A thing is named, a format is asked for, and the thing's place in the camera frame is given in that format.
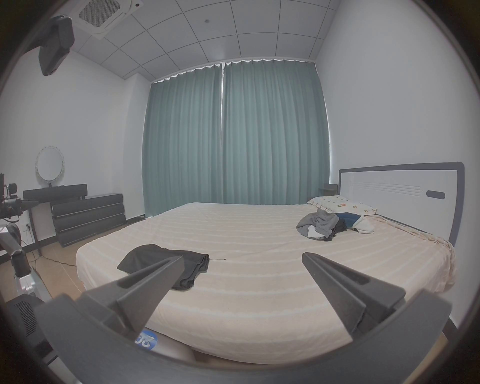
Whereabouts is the blue-green curtain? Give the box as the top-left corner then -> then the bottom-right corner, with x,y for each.
142,64 -> 226,218
221,58 -> 333,205

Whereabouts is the black cable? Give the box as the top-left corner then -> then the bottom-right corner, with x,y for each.
27,225 -> 78,268

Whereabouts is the black garment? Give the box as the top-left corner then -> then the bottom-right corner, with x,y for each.
117,244 -> 226,290

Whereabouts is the bed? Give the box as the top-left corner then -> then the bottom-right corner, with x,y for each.
76,162 -> 466,365

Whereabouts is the ceiling air conditioner vent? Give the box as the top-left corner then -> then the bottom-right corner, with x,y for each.
71,0 -> 144,40

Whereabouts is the white printed pillow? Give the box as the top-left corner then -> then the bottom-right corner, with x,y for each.
307,195 -> 378,217

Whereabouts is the round white-framed mirror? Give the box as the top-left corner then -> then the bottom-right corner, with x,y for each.
35,145 -> 65,187

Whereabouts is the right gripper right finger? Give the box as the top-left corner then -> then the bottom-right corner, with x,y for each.
301,251 -> 407,343

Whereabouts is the black chest of drawers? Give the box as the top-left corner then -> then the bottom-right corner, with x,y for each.
50,193 -> 127,248

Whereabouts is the pile of clothes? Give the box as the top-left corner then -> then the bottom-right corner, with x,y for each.
296,208 -> 376,242

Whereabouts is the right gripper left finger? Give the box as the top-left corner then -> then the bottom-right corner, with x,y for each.
80,255 -> 186,335

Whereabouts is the black dressing table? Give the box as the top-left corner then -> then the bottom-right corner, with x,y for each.
22,184 -> 88,256

